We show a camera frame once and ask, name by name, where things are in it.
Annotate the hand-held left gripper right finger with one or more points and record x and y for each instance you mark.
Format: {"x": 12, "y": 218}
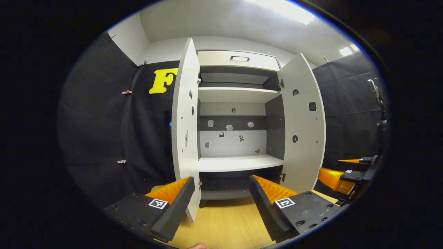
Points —
{"x": 266, "y": 214}

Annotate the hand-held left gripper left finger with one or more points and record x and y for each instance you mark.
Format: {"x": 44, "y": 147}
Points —
{"x": 176, "y": 214}

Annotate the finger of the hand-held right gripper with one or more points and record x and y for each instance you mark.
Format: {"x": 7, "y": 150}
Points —
{"x": 353, "y": 175}
{"x": 367, "y": 160}

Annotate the grey cabinet door headphone sticker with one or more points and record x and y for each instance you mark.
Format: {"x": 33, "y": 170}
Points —
{"x": 304, "y": 155}

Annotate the grey double-door shoe cabinet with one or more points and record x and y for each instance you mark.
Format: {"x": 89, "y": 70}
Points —
{"x": 232, "y": 145}

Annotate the grey cabinet door camera sticker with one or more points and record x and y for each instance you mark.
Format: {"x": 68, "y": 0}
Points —
{"x": 181, "y": 103}

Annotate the white cabinet shelf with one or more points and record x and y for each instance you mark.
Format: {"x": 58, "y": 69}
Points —
{"x": 238, "y": 162}
{"x": 235, "y": 94}

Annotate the metal door hinge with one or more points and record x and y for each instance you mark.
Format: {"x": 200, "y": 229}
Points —
{"x": 281, "y": 83}

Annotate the grey cabinet drawer front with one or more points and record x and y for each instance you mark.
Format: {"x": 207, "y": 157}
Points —
{"x": 214, "y": 58}

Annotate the small ceiling light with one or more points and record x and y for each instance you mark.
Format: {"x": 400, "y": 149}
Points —
{"x": 347, "y": 50}

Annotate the black backdrop cloth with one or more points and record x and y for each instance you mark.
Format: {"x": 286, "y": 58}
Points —
{"x": 100, "y": 121}

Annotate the black clip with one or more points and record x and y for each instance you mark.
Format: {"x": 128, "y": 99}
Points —
{"x": 142, "y": 64}

